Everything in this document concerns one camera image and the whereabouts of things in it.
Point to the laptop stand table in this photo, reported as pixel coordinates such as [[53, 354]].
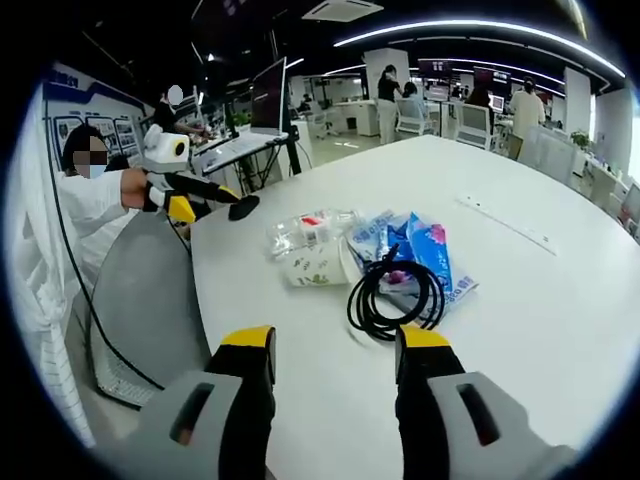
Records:
[[245, 160]]

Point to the blue pink-print tissue packet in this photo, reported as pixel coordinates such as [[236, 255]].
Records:
[[430, 245]]

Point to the wall poster board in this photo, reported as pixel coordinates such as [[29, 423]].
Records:
[[90, 120]]

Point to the curved ceiling light strip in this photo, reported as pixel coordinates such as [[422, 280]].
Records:
[[480, 37]]

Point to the pale blue tissue packet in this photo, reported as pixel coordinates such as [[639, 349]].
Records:
[[370, 240]]

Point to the green potted plant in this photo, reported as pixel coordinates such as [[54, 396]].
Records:
[[580, 138]]

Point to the clear plastic bag item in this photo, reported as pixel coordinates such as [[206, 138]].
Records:
[[310, 232]]

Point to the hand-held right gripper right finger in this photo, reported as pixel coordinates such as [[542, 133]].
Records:
[[440, 400]]

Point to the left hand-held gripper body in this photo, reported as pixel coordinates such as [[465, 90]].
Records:
[[162, 155]]

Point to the grey office chair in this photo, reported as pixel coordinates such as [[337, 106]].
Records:
[[145, 290]]

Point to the open laptop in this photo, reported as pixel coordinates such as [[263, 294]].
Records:
[[267, 100]]

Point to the person's left hand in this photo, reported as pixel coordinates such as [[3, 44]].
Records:
[[134, 189]]

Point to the person's white clothing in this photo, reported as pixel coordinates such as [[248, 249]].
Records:
[[45, 280]]

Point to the white office chair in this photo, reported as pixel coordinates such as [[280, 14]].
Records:
[[413, 122], [472, 125]]

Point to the ceiling air vent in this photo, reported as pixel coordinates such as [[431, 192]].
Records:
[[342, 10]]

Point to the white table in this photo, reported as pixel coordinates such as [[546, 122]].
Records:
[[500, 310]]

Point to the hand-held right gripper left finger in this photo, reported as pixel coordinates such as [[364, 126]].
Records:
[[235, 400]]

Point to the white leaf-print paper cup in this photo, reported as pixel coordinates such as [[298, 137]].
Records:
[[315, 267]]

